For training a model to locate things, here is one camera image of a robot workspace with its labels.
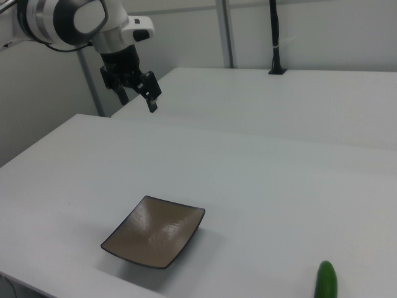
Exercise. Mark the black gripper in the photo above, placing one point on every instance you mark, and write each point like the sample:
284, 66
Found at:
119, 60

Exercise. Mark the green cucumber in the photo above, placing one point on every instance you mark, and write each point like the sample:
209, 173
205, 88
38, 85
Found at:
325, 281

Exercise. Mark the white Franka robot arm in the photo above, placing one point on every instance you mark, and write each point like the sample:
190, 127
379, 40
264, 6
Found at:
37, 18

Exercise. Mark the brown square ceramic plate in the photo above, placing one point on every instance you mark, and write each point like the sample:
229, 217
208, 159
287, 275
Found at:
155, 232

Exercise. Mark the black pole with base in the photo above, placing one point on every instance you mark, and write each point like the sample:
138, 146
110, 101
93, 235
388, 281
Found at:
275, 34

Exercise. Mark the grey vertical wall post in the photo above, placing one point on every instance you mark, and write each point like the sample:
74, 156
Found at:
226, 37

